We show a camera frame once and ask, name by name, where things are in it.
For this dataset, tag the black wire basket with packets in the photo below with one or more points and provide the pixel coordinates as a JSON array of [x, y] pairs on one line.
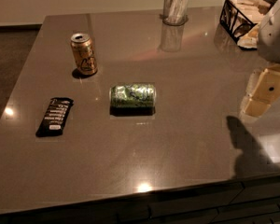
[[241, 19]]

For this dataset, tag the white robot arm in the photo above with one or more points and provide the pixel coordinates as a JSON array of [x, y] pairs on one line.
[[269, 35]]

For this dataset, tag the green soda can lying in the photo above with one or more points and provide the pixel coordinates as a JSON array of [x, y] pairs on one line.
[[134, 95]]

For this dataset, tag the gold soda can upright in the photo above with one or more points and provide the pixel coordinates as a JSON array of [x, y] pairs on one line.
[[83, 52]]

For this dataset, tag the clear glass with straws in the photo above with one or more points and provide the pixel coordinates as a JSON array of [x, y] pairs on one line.
[[175, 12]]

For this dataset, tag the black rxbar chocolate bar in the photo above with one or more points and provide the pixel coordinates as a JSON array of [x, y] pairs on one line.
[[55, 117]]

